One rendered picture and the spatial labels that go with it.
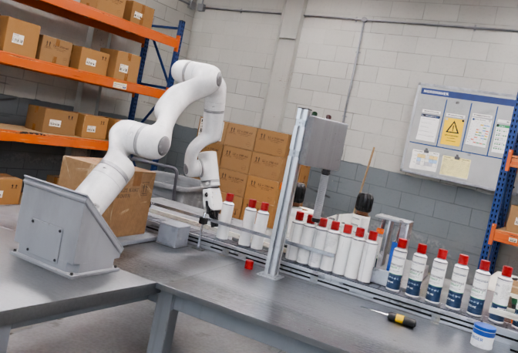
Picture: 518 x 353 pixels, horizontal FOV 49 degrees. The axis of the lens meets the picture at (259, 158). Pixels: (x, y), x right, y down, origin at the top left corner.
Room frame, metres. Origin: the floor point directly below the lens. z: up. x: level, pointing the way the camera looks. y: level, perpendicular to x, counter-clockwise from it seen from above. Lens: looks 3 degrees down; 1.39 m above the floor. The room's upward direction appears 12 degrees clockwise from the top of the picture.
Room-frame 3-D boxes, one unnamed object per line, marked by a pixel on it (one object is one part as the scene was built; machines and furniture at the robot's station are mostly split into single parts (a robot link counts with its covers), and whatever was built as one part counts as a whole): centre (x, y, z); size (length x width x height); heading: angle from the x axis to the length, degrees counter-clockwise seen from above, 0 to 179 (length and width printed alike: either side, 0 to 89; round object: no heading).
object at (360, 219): (2.82, -0.56, 1.04); 0.09 x 0.09 x 0.29
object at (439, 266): (2.09, -0.74, 0.98); 0.05 x 0.05 x 0.20
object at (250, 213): (2.42, -0.01, 0.98); 0.05 x 0.05 x 0.20
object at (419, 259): (2.12, -0.67, 0.98); 0.05 x 0.05 x 0.20
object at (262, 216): (2.39, -0.06, 0.98); 0.05 x 0.05 x 0.20
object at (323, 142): (2.23, -0.22, 1.38); 0.17 x 0.10 x 0.19; 121
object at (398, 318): (1.93, -0.54, 0.84); 0.20 x 0.03 x 0.03; 65
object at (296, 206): (2.64, -0.20, 1.03); 0.09 x 0.09 x 0.30
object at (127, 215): (2.35, 0.60, 0.99); 0.30 x 0.24 x 0.27; 65
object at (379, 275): (2.26, -0.58, 1.01); 0.14 x 0.13 x 0.26; 66
